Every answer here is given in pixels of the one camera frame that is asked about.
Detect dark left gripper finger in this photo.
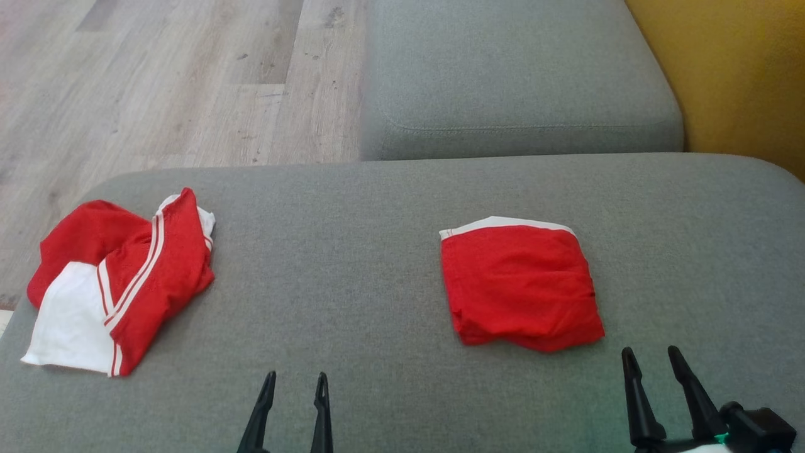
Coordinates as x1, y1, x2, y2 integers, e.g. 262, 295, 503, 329
311, 372, 334, 453
238, 371, 276, 453

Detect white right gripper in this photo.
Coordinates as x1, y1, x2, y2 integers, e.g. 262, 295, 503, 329
621, 345, 736, 453

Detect red jersey white sleeves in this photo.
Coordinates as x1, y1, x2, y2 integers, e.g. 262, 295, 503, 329
21, 187, 216, 378

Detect red shorts white waistband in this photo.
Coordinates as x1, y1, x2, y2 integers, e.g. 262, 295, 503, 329
439, 216, 606, 353

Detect large grey sofa seat cushion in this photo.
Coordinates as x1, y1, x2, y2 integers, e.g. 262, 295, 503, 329
0, 153, 805, 453

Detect small grey sofa cushion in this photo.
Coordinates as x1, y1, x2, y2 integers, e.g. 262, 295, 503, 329
358, 0, 685, 162

